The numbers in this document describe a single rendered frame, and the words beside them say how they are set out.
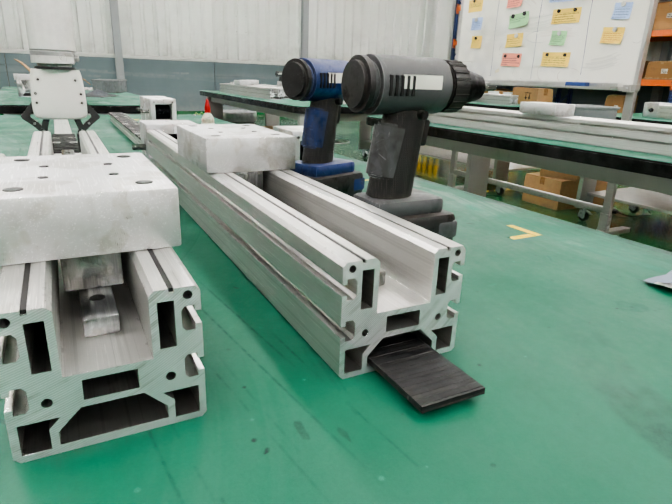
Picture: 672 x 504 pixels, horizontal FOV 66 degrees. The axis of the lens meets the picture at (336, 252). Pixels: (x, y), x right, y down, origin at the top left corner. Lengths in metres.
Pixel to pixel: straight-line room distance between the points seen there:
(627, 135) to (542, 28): 2.01
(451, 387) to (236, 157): 0.38
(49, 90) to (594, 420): 1.12
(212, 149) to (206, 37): 11.99
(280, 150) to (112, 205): 0.33
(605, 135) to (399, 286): 1.64
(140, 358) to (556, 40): 3.58
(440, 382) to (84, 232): 0.24
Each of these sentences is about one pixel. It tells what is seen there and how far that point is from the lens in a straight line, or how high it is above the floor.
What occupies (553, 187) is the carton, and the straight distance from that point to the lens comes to 4.58.
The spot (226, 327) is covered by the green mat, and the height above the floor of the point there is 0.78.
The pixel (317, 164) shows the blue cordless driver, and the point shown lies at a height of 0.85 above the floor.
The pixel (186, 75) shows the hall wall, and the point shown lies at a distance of 12.44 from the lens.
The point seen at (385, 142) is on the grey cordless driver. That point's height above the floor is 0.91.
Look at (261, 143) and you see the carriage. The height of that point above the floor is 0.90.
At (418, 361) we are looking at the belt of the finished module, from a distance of 0.37.
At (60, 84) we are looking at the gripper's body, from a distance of 1.23.
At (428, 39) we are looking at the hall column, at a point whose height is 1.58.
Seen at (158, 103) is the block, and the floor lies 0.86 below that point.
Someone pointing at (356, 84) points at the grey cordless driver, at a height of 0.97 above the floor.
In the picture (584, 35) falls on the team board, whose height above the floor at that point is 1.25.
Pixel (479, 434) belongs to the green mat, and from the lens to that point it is 0.33.
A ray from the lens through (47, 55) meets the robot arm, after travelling 1.22.
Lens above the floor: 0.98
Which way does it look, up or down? 19 degrees down
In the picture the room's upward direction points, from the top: 2 degrees clockwise
